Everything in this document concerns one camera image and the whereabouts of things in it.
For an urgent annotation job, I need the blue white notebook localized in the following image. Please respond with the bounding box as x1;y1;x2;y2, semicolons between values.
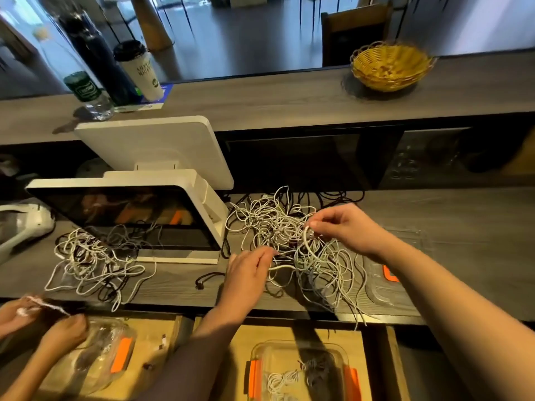
117;83;174;112

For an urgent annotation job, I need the person's left forearm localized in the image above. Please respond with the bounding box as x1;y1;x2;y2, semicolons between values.
134;309;252;401

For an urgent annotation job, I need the white touchscreen monitor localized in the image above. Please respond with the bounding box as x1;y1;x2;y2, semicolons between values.
27;169;228;266

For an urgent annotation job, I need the person's left hand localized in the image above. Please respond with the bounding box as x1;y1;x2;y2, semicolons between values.
219;246;277;322

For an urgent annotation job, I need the clear lid orange handle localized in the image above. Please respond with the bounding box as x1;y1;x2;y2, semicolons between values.
363;225;423;318

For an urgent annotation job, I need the white customer display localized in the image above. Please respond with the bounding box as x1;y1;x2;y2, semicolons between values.
74;115;235;191

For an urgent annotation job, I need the clear container drawer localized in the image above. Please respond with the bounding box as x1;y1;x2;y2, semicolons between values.
242;340;362;401
71;317;137;396

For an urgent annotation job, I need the another person's forearm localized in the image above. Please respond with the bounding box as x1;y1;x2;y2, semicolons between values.
0;346;60;401

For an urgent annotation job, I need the person's right hand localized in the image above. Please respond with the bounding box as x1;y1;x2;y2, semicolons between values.
308;203;394;263

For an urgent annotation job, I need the brown wooden chair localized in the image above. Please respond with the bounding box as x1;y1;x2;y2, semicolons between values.
321;4;394;67

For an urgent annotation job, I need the black cable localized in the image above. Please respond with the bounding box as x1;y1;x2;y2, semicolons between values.
194;271;227;291

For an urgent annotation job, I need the wooden drawer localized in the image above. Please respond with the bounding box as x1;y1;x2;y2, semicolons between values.
33;311;195;401
192;317;411;401

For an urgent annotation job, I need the white headset device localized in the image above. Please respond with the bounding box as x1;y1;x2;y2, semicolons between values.
0;203;55;264

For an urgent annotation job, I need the white paper coffee cup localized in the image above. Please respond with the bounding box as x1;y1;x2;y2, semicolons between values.
114;40;166;102

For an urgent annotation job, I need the black thermos bottle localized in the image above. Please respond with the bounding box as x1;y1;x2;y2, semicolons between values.
59;12;143;107

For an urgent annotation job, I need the grey wooden bar counter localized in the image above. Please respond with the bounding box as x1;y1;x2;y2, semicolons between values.
0;50;535;147

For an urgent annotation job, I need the bundle of black cables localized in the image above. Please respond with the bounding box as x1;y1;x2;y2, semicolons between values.
318;189;366;209

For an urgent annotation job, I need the round wooden table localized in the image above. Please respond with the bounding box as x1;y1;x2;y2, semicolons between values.
104;0;181;53

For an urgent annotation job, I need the clear plastic water bottle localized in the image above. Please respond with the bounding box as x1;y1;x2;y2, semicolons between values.
33;25;115;122

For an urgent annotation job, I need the person's right forearm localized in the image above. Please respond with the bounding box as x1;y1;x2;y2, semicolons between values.
376;238;535;401

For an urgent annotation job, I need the yellow woven basket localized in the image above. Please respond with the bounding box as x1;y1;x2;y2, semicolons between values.
350;41;438;94

